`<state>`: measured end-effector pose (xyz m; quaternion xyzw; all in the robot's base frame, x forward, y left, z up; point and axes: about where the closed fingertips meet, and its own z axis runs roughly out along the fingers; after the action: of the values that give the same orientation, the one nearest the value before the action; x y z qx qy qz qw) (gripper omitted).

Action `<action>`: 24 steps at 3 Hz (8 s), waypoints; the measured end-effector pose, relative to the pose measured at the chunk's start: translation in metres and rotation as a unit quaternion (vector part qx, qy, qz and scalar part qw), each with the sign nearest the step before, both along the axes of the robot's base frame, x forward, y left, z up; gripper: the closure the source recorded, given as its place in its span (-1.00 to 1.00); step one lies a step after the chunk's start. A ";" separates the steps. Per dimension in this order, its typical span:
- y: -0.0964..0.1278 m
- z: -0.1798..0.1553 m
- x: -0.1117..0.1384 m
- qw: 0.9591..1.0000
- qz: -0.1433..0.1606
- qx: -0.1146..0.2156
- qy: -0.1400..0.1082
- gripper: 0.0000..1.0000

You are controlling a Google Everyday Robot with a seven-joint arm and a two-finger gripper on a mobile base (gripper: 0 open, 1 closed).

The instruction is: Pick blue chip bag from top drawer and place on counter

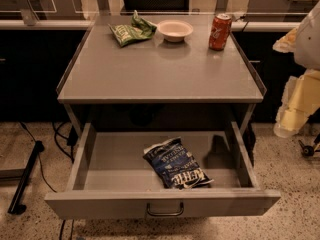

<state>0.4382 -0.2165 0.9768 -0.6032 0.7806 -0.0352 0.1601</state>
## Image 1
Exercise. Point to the red soda can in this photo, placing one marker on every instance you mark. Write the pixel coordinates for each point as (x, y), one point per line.
(220, 31)

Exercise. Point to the black caster wheel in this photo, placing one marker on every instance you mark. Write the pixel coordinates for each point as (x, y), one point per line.
(310, 150)

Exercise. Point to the open grey drawer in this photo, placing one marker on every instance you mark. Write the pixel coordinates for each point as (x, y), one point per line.
(110, 178)

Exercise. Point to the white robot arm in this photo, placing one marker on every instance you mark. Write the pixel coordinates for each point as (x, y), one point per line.
(307, 52)

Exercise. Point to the white bowl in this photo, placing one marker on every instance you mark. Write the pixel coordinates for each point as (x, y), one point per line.
(174, 30)

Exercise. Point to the green chip bag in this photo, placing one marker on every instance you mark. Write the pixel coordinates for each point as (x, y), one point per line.
(139, 30)

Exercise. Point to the blue chip bag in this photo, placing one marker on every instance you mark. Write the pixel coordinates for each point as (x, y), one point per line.
(175, 165)

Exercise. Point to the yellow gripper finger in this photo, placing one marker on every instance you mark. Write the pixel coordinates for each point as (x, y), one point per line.
(300, 100)
(287, 43)

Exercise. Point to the grey counter cabinet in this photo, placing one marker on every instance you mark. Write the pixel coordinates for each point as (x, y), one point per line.
(197, 89)

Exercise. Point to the black drawer handle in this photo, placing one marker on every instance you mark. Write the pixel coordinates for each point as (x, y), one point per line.
(162, 211)

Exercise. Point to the black floor stand bar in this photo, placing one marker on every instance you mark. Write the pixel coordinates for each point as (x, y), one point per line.
(16, 207)

